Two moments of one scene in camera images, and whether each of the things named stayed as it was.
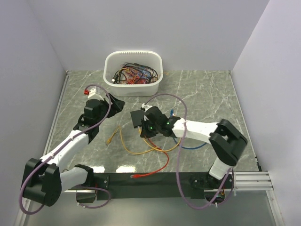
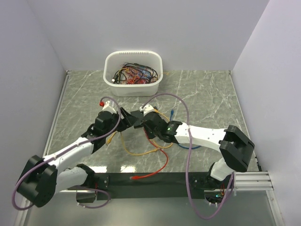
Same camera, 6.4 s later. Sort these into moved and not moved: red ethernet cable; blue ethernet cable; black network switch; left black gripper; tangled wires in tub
Moved: left black gripper
Not moved: black network switch; red ethernet cable; tangled wires in tub; blue ethernet cable
